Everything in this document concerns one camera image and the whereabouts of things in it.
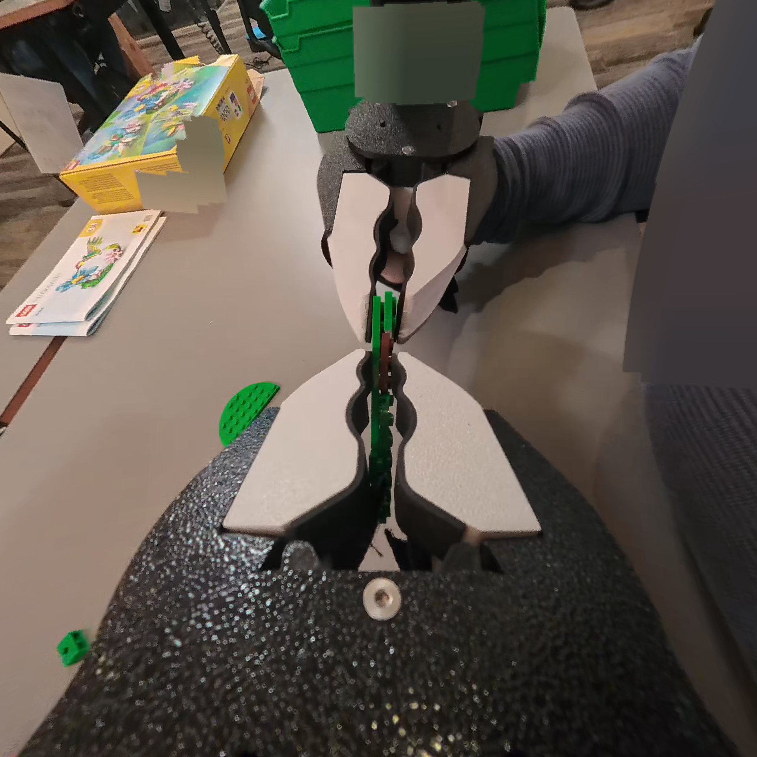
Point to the instruction booklet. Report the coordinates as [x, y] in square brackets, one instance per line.
[59, 330]
[88, 266]

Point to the yellow lego box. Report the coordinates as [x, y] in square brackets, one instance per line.
[94, 180]

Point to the person's own torso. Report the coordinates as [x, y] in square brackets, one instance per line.
[709, 473]

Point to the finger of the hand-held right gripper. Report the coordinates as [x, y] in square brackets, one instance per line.
[352, 236]
[443, 236]

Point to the green lego plate assembly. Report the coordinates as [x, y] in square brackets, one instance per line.
[381, 426]

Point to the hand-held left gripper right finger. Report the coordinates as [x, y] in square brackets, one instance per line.
[467, 467]

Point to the small green lego brick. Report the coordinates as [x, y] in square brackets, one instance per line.
[72, 647]

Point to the white paper sheet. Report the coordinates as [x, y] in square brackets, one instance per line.
[41, 118]

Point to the green half-round lego plate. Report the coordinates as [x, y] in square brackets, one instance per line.
[242, 411]

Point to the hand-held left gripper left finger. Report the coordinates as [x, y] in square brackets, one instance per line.
[301, 461]

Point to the person's right forearm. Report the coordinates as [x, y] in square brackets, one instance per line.
[579, 165]

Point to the green storage bin stack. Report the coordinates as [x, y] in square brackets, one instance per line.
[319, 71]

